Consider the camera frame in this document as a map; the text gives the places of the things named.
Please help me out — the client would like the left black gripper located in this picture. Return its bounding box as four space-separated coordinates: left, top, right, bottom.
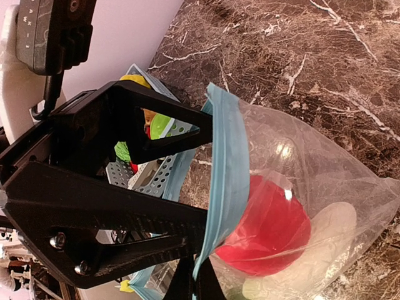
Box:
0 90 98 188

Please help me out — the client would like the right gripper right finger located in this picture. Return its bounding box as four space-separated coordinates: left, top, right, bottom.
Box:
194 258 225 300

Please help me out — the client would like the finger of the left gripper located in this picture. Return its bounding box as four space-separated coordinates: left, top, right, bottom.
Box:
1 161 207 289
51 80 213 177

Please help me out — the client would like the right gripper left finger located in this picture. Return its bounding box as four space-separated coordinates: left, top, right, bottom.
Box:
163 256 194 300

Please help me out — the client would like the large red toy apple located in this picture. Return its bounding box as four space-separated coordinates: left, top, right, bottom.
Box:
216 175 311 277

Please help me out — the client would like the large clear zip bag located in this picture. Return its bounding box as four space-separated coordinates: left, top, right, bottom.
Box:
127 81 400 300

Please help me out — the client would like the green toy cucumber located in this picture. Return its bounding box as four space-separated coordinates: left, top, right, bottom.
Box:
114 141 131 163

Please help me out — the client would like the brown toy potato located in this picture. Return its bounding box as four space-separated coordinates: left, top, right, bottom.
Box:
142 109 157 126

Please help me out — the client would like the yellow toy lemon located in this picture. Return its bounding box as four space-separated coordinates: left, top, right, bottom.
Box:
120 74 152 89

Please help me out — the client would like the light blue plastic basket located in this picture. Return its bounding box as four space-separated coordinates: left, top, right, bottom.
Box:
106 64 192 197

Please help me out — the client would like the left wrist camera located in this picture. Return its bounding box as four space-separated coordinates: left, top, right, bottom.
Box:
1 1 96 143

